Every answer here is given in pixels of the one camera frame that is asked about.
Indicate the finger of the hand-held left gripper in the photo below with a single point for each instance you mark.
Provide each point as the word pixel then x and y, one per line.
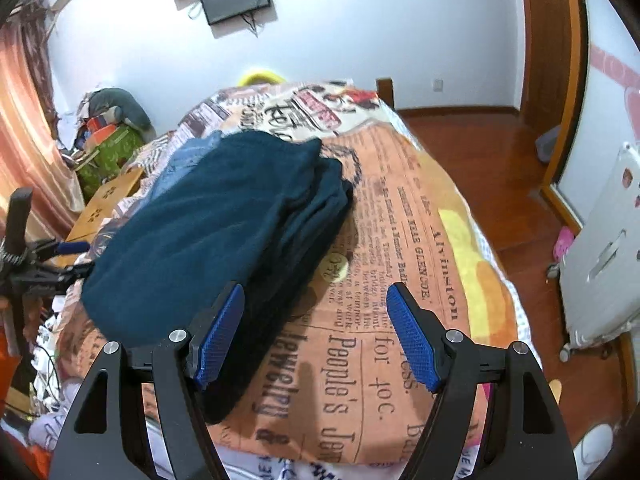
pixel 65 247
pixel 65 274

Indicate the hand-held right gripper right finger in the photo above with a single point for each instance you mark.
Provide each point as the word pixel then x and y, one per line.
pixel 412 335

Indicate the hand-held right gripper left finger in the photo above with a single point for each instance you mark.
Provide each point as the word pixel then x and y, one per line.
pixel 220 335

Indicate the dark teal pants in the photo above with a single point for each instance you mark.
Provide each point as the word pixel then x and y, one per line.
pixel 200 220

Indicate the small wooden table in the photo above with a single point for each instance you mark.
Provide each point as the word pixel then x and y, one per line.
pixel 107 195

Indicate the green patterned bag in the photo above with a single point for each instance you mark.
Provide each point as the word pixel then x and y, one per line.
pixel 110 152

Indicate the pink striped curtain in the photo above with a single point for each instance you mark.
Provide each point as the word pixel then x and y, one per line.
pixel 25 110

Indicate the newspaper print blanket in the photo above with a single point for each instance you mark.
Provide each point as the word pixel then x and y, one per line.
pixel 400 220

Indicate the pile of boxes and papers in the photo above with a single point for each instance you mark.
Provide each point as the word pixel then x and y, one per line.
pixel 97 130

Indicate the pile of mixed clothes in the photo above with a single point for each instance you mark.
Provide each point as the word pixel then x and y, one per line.
pixel 20 410

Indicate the white printed bedsheet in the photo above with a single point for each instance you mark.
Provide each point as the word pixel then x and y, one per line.
pixel 280 466

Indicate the blue denim jeans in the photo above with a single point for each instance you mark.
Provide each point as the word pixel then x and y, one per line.
pixel 185 160

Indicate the grey stuffed toy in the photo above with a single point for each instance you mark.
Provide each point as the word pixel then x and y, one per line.
pixel 120 100

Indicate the pink slippers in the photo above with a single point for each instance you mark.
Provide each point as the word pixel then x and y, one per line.
pixel 564 242

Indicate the white slipper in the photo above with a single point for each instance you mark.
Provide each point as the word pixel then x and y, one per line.
pixel 595 445

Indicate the yellow plastic object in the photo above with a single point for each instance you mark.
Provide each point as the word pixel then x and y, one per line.
pixel 257 76

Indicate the wooden bed post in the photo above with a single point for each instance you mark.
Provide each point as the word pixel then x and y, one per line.
pixel 385 92

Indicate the white wall socket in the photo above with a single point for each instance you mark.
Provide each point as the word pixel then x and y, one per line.
pixel 437 85

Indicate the wooden door frame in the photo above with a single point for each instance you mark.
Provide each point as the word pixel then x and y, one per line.
pixel 550 60

